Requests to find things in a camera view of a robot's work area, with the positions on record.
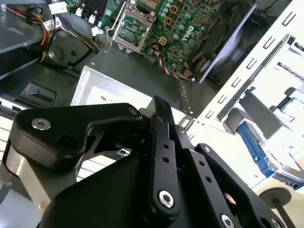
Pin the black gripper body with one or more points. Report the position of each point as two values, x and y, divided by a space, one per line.
107 202

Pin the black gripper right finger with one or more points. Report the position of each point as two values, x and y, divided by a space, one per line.
204 171

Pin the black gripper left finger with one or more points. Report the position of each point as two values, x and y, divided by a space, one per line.
59 123

